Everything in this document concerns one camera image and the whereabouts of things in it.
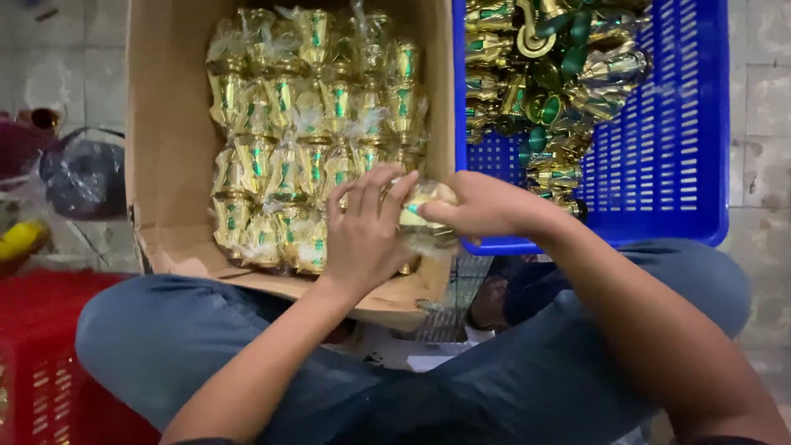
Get red plastic crate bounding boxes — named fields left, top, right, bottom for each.
left=0, top=269, right=163, bottom=445

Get brown cardboard box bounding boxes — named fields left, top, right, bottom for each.
left=125, top=0, right=459, bottom=331

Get blue plastic crate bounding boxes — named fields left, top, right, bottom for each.
left=451, top=0, right=731, bottom=257

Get person's right hand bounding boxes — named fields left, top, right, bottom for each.
left=418, top=171, right=564, bottom=246

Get heap of unwrapped gold goblets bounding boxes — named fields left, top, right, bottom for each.
left=463, top=0, right=654, bottom=222

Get yellow plastic object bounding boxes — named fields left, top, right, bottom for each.
left=0, top=219, right=51, bottom=263

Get person's blue jeans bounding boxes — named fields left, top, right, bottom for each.
left=75, top=239, right=753, bottom=445

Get person's left hand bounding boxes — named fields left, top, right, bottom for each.
left=319, top=162, right=421, bottom=299

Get maroon plastic basin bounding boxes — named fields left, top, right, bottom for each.
left=0, top=109, right=64, bottom=190

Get clear plastic bag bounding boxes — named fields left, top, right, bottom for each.
left=39, top=126, right=128, bottom=221

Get gold green goblet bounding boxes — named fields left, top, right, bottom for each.
left=382, top=178, right=463, bottom=276

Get rows of wrapped gold goblets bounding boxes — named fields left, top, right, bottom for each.
left=206, top=5, right=430, bottom=276

